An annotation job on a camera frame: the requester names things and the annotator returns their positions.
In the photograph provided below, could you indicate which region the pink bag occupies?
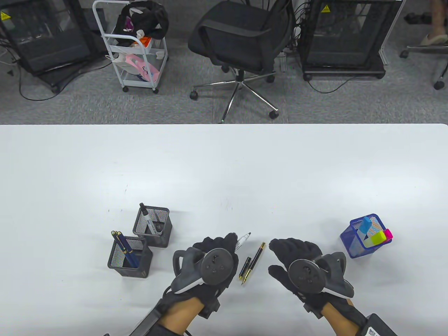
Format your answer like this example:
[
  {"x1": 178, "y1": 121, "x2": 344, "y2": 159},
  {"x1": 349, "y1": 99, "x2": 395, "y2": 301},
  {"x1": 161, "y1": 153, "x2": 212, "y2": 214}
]
[{"x1": 124, "y1": 53, "x2": 161, "y2": 82}]

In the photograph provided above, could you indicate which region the black forearm sensor box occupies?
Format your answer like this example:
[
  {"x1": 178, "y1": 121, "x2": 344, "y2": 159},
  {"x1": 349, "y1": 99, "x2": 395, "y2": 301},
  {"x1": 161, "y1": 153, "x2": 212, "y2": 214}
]
[{"x1": 357, "y1": 313, "x2": 398, "y2": 336}]

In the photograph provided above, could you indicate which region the beige slipper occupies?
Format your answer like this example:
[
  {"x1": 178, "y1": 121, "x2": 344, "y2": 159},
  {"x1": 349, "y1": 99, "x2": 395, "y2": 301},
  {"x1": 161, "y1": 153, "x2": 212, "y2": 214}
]
[{"x1": 419, "y1": 33, "x2": 448, "y2": 47}]

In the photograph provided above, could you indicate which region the person's right hand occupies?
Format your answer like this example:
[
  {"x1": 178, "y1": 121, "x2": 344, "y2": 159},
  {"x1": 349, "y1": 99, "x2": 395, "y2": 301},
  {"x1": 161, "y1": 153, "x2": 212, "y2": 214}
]
[{"x1": 268, "y1": 238, "x2": 337, "y2": 318}]

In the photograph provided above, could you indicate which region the black fountain pen cap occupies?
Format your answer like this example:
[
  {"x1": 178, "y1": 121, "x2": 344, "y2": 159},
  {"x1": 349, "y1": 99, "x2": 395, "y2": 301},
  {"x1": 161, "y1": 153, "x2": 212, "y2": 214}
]
[{"x1": 239, "y1": 257, "x2": 253, "y2": 280}]

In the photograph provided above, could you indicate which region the person's left forearm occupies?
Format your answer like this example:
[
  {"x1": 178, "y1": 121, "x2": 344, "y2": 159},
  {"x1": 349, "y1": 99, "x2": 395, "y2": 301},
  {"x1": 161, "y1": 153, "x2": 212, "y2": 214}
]
[{"x1": 163, "y1": 297, "x2": 205, "y2": 331}]

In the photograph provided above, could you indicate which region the person's right forearm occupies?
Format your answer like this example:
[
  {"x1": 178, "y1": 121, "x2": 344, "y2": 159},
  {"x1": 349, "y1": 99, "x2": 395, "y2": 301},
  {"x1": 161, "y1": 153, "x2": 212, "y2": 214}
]
[{"x1": 322, "y1": 303, "x2": 359, "y2": 336}]

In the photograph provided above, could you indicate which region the person's left hand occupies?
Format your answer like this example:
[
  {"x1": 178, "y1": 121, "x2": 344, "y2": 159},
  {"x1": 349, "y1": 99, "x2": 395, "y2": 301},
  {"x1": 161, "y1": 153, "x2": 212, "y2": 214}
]
[{"x1": 162, "y1": 233, "x2": 240, "y2": 317}]

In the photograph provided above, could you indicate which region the black gold fountain pen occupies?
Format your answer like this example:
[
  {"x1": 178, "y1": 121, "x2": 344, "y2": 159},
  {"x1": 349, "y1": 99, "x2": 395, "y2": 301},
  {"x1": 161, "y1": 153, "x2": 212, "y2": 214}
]
[{"x1": 241, "y1": 241, "x2": 267, "y2": 287}]

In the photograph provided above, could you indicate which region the black power strip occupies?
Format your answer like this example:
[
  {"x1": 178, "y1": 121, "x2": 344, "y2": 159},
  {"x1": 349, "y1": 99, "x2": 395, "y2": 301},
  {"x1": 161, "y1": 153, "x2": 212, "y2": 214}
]
[{"x1": 404, "y1": 12, "x2": 434, "y2": 25}]

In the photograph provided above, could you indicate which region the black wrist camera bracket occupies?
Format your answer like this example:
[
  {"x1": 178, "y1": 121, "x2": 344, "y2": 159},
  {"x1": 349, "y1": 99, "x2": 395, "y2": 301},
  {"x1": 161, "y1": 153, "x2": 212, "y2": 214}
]
[
  {"x1": 203, "y1": 297, "x2": 221, "y2": 318},
  {"x1": 303, "y1": 301, "x2": 324, "y2": 320}
]

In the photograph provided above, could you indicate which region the black office chair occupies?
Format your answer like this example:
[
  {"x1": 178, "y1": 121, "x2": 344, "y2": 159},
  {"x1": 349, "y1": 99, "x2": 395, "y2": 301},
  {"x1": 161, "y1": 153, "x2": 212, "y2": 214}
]
[
  {"x1": 400, "y1": 44, "x2": 448, "y2": 90},
  {"x1": 188, "y1": 0, "x2": 293, "y2": 124}
]

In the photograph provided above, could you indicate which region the black mesh cabinet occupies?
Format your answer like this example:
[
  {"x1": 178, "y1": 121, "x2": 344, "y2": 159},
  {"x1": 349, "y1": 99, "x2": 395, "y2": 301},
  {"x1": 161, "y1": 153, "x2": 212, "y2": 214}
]
[
  {"x1": 0, "y1": 0, "x2": 107, "y2": 93},
  {"x1": 299, "y1": 0, "x2": 404, "y2": 82}
]

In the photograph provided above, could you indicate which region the white plastic bag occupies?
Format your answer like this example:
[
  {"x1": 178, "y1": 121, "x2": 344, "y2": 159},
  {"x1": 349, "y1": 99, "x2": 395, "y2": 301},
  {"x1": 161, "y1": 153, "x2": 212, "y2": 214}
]
[{"x1": 111, "y1": 52, "x2": 131, "y2": 75}]

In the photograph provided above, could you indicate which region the black mesh pen holder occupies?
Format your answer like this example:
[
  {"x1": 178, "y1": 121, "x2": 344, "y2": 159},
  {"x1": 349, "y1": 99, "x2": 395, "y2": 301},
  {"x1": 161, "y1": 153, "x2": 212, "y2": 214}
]
[
  {"x1": 132, "y1": 205, "x2": 173, "y2": 249},
  {"x1": 107, "y1": 236, "x2": 153, "y2": 279}
]

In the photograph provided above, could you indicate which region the grey handheld controller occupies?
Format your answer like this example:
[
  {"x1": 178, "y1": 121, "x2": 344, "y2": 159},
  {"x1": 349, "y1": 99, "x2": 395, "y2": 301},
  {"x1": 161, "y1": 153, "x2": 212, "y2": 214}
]
[
  {"x1": 288, "y1": 252, "x2": 355, "y2": 299},
  {"x1": 172, "y1": 247, "x2": 235, "y2": 294}
]

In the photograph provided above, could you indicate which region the black bag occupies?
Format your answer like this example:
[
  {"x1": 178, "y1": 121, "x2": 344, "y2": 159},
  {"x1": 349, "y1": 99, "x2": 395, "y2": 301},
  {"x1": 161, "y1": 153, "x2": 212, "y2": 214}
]
[{"x1": 117, "y1": 0, "x2": 169, "y2": 40}]

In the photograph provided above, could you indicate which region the blue fountain pen cap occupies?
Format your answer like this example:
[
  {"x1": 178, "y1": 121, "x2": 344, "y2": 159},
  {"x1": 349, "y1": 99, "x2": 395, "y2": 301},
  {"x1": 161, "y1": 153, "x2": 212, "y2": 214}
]
[{"x1": 116, "y1": 230, "x2": 133, "y2": 253}]

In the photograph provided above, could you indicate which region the black forearm strap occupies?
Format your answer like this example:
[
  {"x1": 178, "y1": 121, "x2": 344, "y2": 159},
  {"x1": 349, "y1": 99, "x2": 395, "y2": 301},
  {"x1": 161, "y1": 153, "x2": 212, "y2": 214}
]
[
  {"x1": 332, "y1": 297, "x2": 366, "y2": 329},
  {"x1": 129, "y1": 300, "x2": 166, "y2": 336}
]

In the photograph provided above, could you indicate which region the blue mesh pen holder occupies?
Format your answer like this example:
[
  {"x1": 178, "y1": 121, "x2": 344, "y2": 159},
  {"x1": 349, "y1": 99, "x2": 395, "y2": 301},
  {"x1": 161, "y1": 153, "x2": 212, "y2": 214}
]
[{"x1": 339, "y1": 213, "x2": 393, "y2": 259}]

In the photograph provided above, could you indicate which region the white rolling cart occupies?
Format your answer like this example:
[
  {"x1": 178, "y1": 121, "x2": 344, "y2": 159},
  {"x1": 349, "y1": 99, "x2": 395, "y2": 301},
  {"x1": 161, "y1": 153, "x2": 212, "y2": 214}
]
[{"x1": 92, "y1": 0, "x2": 169, "y2": 94}]

